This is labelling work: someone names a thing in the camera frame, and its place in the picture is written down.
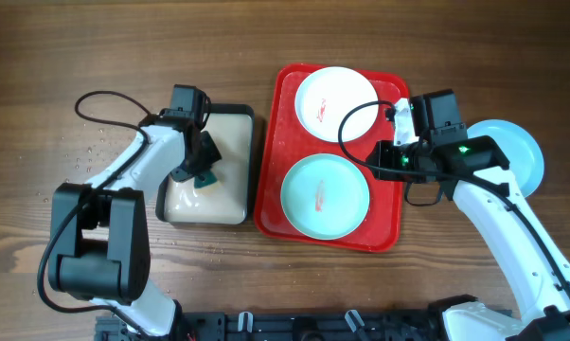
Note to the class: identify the black water basin tray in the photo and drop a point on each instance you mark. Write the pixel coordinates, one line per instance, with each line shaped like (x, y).
(225, 199)

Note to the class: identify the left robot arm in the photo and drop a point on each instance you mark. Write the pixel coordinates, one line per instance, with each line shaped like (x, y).
(99, 249)

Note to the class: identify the pale green round plate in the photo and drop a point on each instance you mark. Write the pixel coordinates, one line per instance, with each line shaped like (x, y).
(324, 197)

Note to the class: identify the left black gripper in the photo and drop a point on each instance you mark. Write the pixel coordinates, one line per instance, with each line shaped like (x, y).
(209, 159)

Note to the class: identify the green yellow scrub sponge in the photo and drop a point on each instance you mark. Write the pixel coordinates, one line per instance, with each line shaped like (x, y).
(205, 179)

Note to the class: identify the light blue round plate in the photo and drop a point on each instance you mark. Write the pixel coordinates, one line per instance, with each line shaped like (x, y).
(521, 149)

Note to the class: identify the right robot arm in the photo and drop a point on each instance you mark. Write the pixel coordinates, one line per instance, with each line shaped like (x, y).
(431, 145)

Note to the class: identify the white round plate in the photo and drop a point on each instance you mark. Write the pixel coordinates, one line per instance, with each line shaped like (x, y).
(324, 98)

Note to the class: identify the red plastic serving tray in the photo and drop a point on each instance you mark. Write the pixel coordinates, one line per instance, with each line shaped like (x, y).
(286, 143)

